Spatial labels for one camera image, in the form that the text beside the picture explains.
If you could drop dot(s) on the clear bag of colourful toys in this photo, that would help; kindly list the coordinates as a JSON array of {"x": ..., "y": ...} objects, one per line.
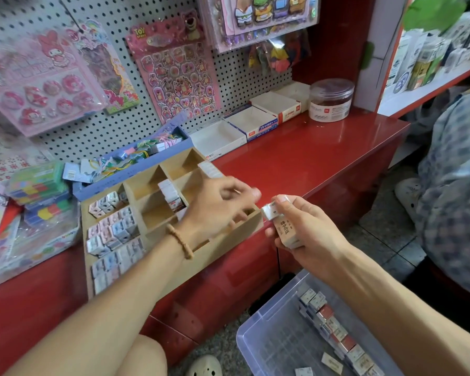
[{"x": 274, "y": 54}]

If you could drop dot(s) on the clear plastic storage bin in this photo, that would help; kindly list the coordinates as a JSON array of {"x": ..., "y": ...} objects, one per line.
[{"x": 270, "y": 340}]

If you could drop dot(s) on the white side shelf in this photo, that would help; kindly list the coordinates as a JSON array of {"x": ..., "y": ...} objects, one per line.
[{"x": 423, "y": 58}]

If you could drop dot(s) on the green edged sticker pack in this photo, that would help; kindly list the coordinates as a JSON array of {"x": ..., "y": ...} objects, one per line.
[{"x": 110, "y": 70}]

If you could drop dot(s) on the small white eraser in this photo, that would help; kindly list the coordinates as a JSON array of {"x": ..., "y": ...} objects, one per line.
[{"x": 304, "y": 371}]

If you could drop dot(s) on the person's right hand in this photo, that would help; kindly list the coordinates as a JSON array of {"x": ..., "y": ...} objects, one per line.
[{"x": 317, "y": 235}]

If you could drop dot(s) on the black stool red cushion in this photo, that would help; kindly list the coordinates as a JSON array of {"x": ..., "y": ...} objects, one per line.
[{"x": 446, "y": 301}]

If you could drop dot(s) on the blue box of trinkets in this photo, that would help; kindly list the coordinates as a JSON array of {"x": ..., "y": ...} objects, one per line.
[{"x": 133, "y": 164}]

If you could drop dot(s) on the person's left leg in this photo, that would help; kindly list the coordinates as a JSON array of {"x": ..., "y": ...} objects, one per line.
[{"x": 141, "y": 358}]

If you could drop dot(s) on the person's left cream clog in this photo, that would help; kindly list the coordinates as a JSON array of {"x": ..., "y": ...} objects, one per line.
[{"x": 204, "y": 365}]

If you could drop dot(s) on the handful of boxed erasers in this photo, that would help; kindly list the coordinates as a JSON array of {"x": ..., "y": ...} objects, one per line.
[{"x": 283, "y": 227}]

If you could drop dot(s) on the stack of colourful packs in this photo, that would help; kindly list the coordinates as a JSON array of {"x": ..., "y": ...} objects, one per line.
[{"x": 39, "y": 188}]

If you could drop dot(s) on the wooden compartment tray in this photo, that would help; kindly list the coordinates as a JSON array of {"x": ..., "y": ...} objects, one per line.
[{"x": 153, "y": 207}]

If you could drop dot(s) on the person's left hand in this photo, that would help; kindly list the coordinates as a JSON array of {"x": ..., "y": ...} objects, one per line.
[{"x": 215, "y": 209}]

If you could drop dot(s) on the person's right forearm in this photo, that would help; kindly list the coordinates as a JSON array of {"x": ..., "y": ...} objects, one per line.
[{"x": 407, "y": 317}]

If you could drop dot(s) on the person's left forearm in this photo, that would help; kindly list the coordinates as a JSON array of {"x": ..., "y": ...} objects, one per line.
[{"x": 94, "y": 317}]

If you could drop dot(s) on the pink sticker pack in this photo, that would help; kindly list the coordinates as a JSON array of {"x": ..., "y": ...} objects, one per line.
[
  {"x": 176, "y": 70},
  {"x": 39, "y": 82}
]

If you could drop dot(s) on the white pegboard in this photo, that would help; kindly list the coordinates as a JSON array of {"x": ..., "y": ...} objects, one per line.
[{"x": 125, "y": 129}]

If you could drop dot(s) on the round clear plastic jar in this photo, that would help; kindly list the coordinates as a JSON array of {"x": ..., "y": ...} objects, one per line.
[{"x": 330, "y": 101}]

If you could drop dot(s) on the red patterned sticker sheet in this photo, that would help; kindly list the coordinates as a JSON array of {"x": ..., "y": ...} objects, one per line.
[{"x": 8, "y": 152}]

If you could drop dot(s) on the red display counter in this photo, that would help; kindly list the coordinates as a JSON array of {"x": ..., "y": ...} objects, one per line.
[{"x": 321, "y": 152}]

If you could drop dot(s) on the white tray box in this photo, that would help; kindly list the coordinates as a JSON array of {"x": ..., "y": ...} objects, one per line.
[
  {"x": 280, "y": 101},
  {"x": 251, "y": 123},
  {"x": 217, "y": 139}
]

